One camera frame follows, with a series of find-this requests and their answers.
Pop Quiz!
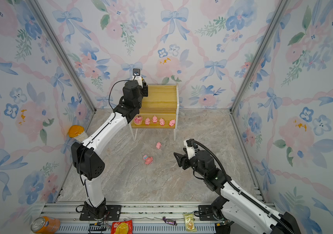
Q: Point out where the pink bear toy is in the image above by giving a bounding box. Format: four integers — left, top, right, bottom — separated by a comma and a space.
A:
133, 115, 143, 125

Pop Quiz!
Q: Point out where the small pink pig toy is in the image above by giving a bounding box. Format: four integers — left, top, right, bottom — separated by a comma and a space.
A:
156, 142, 162, 149

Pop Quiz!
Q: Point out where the pink toy with blue bow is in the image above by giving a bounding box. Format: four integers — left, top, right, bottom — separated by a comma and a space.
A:
143, 155, 153, 165

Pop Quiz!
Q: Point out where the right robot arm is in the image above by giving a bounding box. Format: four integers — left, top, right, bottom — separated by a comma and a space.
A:
173, 139, 301, 234

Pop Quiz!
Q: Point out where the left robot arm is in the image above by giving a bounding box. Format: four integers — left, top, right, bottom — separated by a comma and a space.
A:
71, 76, 148, 221

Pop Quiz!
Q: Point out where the wooden two-tier shelf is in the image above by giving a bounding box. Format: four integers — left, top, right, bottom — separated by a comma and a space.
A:
129, 84, 180, 140

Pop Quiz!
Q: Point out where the green snack packet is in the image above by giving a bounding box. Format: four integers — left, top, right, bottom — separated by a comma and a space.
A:
184, 214, 197, 232

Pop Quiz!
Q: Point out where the purple wrapped candy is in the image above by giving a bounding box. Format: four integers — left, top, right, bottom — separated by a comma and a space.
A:
162, 216, 177, 226

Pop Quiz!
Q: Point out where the red snack packet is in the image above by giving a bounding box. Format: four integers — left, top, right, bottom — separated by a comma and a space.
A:
111, 220, 133, 234

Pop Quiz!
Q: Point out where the orange soda can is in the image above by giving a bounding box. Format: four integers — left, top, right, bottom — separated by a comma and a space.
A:
31, 216, 61, 234

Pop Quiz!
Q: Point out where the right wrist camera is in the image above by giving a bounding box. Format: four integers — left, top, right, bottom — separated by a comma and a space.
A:
184, 138, 199, 160

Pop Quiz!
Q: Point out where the aluminium rail base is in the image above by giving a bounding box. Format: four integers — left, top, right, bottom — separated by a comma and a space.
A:
41, 202, 219, 234

